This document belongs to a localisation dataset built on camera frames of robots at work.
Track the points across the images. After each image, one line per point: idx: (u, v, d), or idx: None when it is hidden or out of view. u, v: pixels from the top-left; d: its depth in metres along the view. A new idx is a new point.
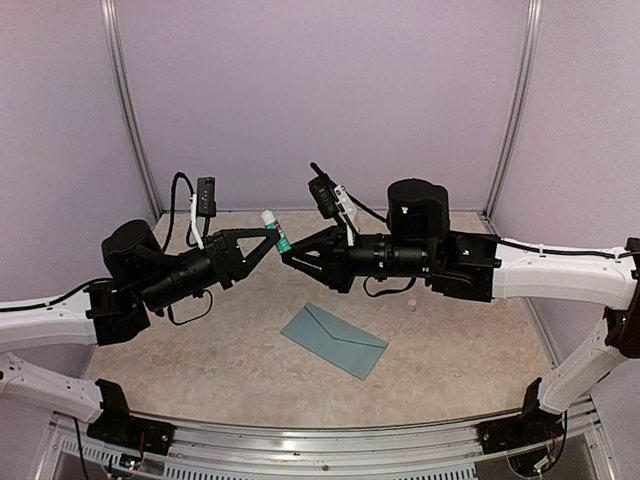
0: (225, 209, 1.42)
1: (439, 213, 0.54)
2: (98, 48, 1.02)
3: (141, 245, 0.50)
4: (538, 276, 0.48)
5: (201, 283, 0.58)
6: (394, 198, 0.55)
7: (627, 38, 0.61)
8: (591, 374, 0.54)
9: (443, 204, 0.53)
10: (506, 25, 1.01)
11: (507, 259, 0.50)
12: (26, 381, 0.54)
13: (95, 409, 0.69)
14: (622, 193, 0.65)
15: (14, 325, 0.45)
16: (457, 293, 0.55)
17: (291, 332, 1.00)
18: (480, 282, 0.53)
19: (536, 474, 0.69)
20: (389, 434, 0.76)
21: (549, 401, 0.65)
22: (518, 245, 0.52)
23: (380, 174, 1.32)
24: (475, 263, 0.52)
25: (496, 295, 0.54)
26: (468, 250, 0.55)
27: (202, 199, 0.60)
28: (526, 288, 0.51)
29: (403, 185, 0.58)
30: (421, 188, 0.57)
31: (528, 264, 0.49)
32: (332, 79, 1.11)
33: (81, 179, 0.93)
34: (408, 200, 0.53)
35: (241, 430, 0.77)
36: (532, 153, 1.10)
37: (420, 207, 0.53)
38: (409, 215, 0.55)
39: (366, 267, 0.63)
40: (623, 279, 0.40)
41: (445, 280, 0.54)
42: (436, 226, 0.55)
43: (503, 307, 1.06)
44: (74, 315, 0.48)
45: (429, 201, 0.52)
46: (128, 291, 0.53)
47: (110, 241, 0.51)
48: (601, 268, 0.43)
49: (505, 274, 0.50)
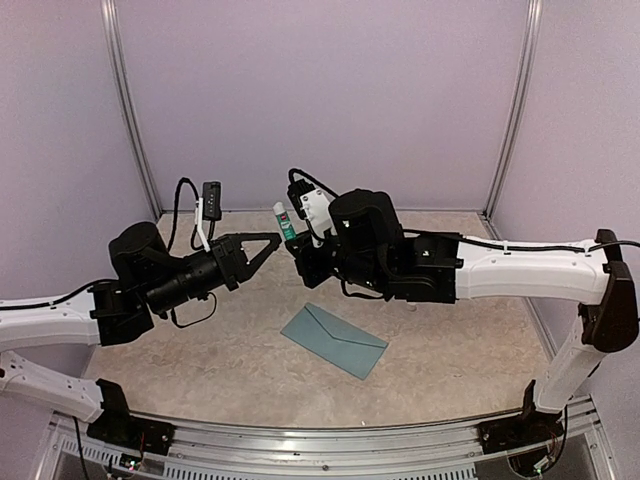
0: (225, 209, 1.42)
1: (381, 219, 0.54)
2: (99, 48, 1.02)
3: (150, 247, 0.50)
4: (504, 274, 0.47)
5: (206, 286, 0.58)
6: (334, 215, 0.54)
7: (627, 38, 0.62)
8: (577, 373, 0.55)
9: (381, 212, 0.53)
10: (507, 25, 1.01)
11: (470, 259, 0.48)
12: (26, 380, 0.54)
13: (95, 409, 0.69)
14: (621, 193, 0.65)
15: (17, 324, 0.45)
16: (420, 299, 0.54)
17: (291, 332, 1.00)
18: (442, 284, 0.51)
19: (535, 474, 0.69)
20: (389, 434, 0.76)
21: (544, 402, 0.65)
22: (480, 243, 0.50)
23: (381, 174, 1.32)
24: (436, 265, 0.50)
25: (460, 296, 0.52)
26: (427, 251, 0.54)
27: (208, 202, 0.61)
28: (490, 288, 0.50)
29: (346, 196, 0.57)
30: (359, 197, 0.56)
31: (490, 263, 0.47)
32: (333, 79, 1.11)
33: (81, 178, 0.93)
34: (347, 212, 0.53)
35: (241, 430, 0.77)
36: (532, 153, 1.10)
37: (359, 217, 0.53)
38: (355, 226, 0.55)
39: (328, 262, 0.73)
40: (594, 274, 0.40)
41: (404, 286, 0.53)
42: (382, 233, 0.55)
43: (503, 306, 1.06)
44: (78, 314, 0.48)
45: (366, 211, 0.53)
46: (133, 292, 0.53)
47: (118, 242, 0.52)
48: (570, 263, 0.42)
49: (468, 274, 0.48)
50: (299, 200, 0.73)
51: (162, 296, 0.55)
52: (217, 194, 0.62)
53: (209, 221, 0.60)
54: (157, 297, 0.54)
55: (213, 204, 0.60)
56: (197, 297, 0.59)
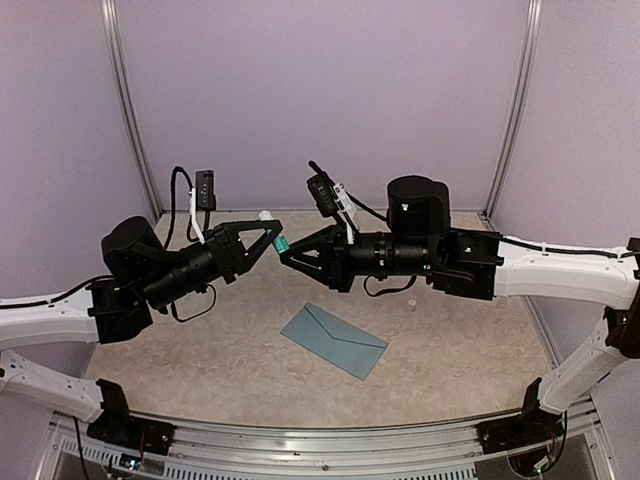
0: (225, 209, 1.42)
1: (437, 210, 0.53)
2: (98, 49, 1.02)
3: (141, 243, 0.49)
4: (541, 275, 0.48)
5: (202, 279, 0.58)
6: (394, 198, 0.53)
7: (627, 39, 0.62)
8: (592, 371, 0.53)
9: (443, 201, 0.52)
10: (507, 25, 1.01)
11: (508, 257, 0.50)
12: (26, 379, 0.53)
13: (95, 409, 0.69)
14: (621, 192, 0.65)
15: (17, 322, 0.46)
16: (460, 291, 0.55)
17: (291, 331, 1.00)
18: (483, 280, 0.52)
19: (536, 474, 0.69)
20: (389, 434, 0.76)
21: (550, 402, 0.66)
22: (519, 243, 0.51)
23: (380, 173, 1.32)
24: (477, 262, 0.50)
25: (498, 294, 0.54)
26: (469, 247, 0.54)
27: (202, 192, 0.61)
28: (528, 286, 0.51)
29: (406, 181, 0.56)
30: (417, 184, 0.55)
31: (529, 263, 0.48)
32: (332, 80, 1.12)
33: (80, 178, 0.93)
34: (411, 196, 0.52)
35: (241, 430, 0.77)
36: (531, 153, 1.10)
37: (419, 204, 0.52)
38: (412, 212, 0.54)
39: (366, 265, 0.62)
40: (625, 280, 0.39)
41: (446, 278, 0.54)
42: (436, 222, 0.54)
43: (503, 307, 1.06)
44: (76, 312, 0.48)
45: (431, 198, 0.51)
46: (129, 289, 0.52)
47: (110, 238, 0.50)
48: (604, 267, 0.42)
49: (507, 272, 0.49)
50: (325, 192, 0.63)
51: (158, 290, 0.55)
52: (211, 184, 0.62)
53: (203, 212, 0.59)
54: (155, 292, 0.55)
55: (207, 195, 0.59)
56: (195, 289, 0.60)
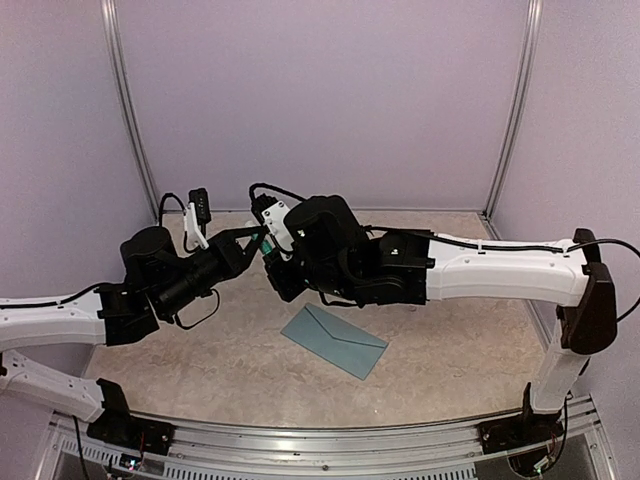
0: (225, 209, 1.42)
1: (332, 229, 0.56)
2: (98, 48, 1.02)
3: (163, 250, 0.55)
4: (475, 276, 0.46)
5: (211, 285, 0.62)
6: (290, 225, 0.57)
7: (628, 38, 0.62)
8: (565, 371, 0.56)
9: (331, 219, 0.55)
10: (508, 24, 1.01)
11: (443, 258, 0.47)
12: (29, 378, 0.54)
13: (97, 408, 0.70)
14: (620, 191, 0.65)
15: (29, 323, 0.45)
16: (395, 299, 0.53)
17: (290, 331, 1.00)
18: (412, 286, 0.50)
19: (536, 474, 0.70)
20: (390, 434, 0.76)
21: (540, 401, 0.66)
22: (453, 242, 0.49)
23: (381, 174, 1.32)
24: (406, 266, 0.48)
25: (431, 297, 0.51)
26: (397, 249, 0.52)
27: (199, 205, 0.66)
28: (463, 287, 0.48)
29: (304, 206, 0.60)
30: (311, 206, 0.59)
31: (465, 263, 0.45)
32: (332, 79, 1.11)
33: (81, 178, 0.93)
34: (299, 222, 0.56)
35: (241, 431, 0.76)
36: (532, 153, 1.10)
37: (311, 226, 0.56)
38: (310, 234, 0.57)
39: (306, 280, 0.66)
40: (573, 276, 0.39)
41: (373, 289, 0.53)
42: (337, 236, 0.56)
43: (502, 307, 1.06)
44: (86, 314, 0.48)
45: (317, 219, 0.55)
46: (143, 293, 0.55)
47: (130, 247, 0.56)
48: (548, 264, 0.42)
49: (440, 274, 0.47)
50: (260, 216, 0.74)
51: (173, 298, 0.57)
52: (206, 198, 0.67)
53: (200, 224, 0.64)
54: (170, 300, 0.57)
55: (204, 206, 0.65)
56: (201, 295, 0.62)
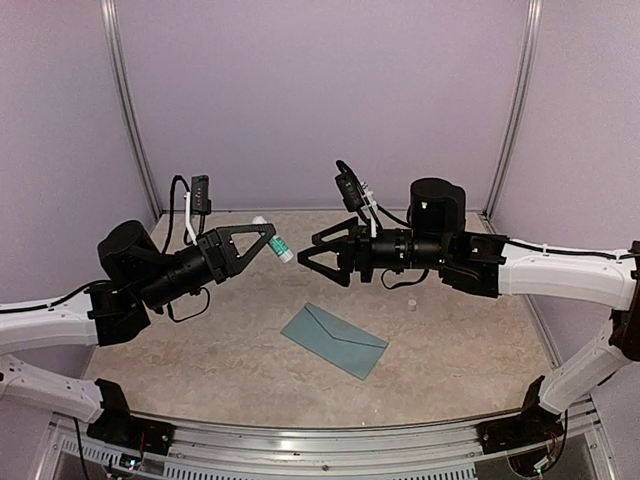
0: (225, 209, 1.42)
1: (456, 212, 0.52)
2: (99, 49, 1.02)
3: (136, 246, 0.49)
4: (542, 275, 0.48)
5: (196, 283, 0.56)
6: (416, 196, 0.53)
7: (627, 38, 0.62)
8: (595, 371, 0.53)
9: (461, 204, 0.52)
10: (508, 24, 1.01)
11: (510, 256, 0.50)
12: (26, 382, 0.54)
13: (96, 409, 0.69)
14: (621, 191, 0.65)
15: (17, 326, 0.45)
16: (464, 289, 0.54)
17: (291, 331, 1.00)
18: (486, 279, 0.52)
19: (536, 474, 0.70)
20: (389, 434, 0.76)
21: (549, 400, 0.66)
22: (522, 244, 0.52)
23: (381, 174, 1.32)
24: (482, 259, 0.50)
25: (502, 292, 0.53)
26: (476, 247, 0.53)
27: (195, 196, 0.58)
28: (529, 286, 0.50)
29: (426, 182, 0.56)
30: (439, 185, 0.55)
31: (531, 262, 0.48)
32: (332, 80, 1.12)
33: (80, 178, 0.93)
34: (426, 195, 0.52)
35: (241, 431, 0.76)
36: (532, 153, 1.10)
37: (437, 204, 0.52)
38: (429, 211, 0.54)
39: (389, 260, 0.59)
40: (623, 279, 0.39)
41: (454, 274, 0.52)
42: (453, 222, 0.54)
43: (503, 307, 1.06)
44: (76, 315, 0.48)
45: (448, 199, 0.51)
46: (127, 291, 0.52)
47: (107, 242, 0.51)
48: (602, 267, 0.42)
49: (510, 271, 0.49)
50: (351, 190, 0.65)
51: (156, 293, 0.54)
52: (204, 188, 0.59)
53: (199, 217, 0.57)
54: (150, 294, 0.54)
55: (200, 197, 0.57)
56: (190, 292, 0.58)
